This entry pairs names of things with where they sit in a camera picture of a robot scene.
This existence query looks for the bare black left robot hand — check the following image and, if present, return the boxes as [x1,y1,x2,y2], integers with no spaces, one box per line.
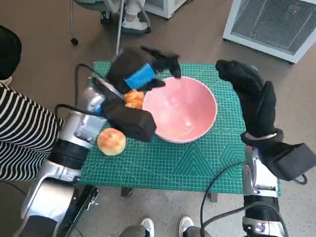
[106,46,182,94]

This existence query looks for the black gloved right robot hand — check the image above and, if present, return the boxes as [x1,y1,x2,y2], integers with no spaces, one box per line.
[215,60,277,139]

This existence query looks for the lobed toy bread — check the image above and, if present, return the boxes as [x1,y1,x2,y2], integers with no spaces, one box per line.
[123,90,145,110]

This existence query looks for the pink bowl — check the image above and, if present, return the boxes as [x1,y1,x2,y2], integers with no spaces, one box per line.
[142,76,218,144]

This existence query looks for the round toy bread bun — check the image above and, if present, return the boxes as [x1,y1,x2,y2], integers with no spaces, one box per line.
[97,127,127,156]

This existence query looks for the seated person's legs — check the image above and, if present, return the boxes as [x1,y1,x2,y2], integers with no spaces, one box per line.
[100,0,152,34]

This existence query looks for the grey wheeled chair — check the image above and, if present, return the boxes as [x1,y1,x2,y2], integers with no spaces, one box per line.
[69,0,152,56]

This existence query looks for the white cabinet appliance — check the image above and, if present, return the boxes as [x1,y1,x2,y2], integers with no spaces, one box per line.
[144,0,193,19]

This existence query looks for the white appliance with mesh grille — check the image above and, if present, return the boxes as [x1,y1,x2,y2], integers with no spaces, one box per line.
[222,0,316,65]

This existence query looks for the green cutting mat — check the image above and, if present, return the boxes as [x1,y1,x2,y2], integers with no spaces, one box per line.
[79,61,281,197]

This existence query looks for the person in striped cloth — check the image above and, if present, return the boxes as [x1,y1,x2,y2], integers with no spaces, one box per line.
[0,24,65,182]

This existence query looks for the white shoe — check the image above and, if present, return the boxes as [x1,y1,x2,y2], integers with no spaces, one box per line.
[178,216,195,237]
[140,217,155,237]

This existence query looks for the grey leg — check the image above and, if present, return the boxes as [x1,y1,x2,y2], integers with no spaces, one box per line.
[119,225,149,237]
[184,226,209,237]

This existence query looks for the black metal bar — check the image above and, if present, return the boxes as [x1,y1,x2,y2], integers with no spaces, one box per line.
[59,185,101,237]

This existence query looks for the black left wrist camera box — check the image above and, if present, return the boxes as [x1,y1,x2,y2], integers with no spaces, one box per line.
[92,78,158,143]

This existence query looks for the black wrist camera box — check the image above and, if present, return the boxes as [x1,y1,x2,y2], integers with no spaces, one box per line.
[263,142,316,182]
[92,78,158,143]

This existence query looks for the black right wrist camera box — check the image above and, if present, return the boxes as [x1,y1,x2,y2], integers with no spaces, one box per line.
[263,142,316,182]

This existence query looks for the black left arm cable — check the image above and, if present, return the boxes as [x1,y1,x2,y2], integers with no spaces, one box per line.
[54,63,109,117]

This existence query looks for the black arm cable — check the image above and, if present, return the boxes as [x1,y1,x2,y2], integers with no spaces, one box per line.
[200,161,289,237]
[54,63,109,117]

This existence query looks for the black camera cable loop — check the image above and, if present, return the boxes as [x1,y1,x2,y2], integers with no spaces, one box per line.
[292,174,308,185]

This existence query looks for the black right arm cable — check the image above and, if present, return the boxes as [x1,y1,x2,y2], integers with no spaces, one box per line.
[200,161,289,237]

